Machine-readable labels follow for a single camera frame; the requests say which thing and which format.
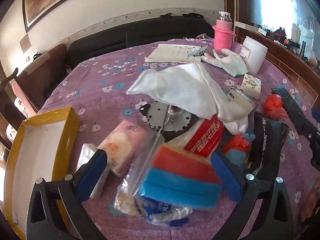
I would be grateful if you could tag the small clear packaged item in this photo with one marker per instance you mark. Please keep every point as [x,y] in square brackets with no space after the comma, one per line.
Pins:
[236,95]

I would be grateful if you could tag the person's right forearm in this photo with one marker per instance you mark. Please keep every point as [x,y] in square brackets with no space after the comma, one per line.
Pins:
[311,205]

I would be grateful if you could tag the white work glove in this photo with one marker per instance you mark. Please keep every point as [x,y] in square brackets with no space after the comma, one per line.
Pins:
[230,61]

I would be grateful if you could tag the dark wooden chair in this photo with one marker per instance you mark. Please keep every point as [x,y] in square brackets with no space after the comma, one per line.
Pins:
[10,80]

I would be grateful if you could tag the red plastic bag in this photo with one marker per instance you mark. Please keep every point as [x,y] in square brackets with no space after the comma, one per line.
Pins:
[273,106]
[236,143]

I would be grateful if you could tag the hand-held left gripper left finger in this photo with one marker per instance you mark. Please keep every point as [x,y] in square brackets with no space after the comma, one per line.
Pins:
[93,173]

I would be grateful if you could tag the pink tissue pack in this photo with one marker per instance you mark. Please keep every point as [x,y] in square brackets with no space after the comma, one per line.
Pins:
[122,142]

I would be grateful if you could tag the clutter on window ledge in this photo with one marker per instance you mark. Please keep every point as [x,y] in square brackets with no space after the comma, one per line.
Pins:
[287,38]

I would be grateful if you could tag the window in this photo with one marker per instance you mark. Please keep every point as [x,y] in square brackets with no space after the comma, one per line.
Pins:
[280,2]

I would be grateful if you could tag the black foil packet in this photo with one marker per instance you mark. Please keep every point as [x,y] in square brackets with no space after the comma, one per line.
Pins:
[268,145]

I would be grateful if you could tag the white plastic jar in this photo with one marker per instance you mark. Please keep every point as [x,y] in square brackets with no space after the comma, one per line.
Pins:
[253,55]

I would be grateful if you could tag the white paper sheets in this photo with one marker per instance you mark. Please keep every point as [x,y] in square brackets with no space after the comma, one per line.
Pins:
[170,52]

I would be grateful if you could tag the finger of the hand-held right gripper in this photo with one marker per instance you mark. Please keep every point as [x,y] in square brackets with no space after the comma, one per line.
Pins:
[293,107]

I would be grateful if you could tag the red and white packet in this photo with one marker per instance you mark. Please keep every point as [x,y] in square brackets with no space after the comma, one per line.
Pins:
[203,137]

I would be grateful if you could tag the pink bottle with knitted sleeve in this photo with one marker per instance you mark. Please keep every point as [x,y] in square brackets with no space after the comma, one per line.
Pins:
[222,36]

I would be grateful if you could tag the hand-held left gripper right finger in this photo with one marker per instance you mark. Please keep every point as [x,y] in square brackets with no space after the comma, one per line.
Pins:
[225,177]

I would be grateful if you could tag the white towel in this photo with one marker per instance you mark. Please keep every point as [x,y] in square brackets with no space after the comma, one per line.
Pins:
[180,87]

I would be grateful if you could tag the red and blue sponge stack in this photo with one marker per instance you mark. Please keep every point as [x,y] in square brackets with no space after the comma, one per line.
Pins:
[180,180]

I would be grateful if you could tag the small wall picture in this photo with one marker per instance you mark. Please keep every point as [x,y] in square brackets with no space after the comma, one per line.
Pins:
[25,43]

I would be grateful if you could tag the framed wall painting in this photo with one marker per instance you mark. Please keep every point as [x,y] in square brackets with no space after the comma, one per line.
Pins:
[57,2]

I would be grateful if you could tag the small white tissue pack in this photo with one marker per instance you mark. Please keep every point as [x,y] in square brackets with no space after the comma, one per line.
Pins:
[85,155]

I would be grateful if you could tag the purple floral tablecloth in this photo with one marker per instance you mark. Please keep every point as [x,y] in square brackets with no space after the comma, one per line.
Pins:
[100,92]

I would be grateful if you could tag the yellow cardboard box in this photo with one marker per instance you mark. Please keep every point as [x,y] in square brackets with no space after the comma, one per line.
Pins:
[37,150]

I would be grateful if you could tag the toothed metal disc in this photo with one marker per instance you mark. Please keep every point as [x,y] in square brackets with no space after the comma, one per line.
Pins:
[160,120]

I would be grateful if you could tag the wooden window ledge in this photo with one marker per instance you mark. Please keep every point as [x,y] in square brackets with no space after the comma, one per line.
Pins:
[287,62]

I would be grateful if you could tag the blue cloth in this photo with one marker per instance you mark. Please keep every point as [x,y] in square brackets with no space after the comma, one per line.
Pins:
[236,158]

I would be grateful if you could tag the black sofa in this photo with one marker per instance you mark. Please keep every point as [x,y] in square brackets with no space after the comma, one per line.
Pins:
[125,35]

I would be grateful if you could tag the white dotted tissue pack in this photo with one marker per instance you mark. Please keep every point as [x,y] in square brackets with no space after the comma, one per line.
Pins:
[251,85]

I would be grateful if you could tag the blue white packet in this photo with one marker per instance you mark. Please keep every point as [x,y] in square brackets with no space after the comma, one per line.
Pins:
[140,207]

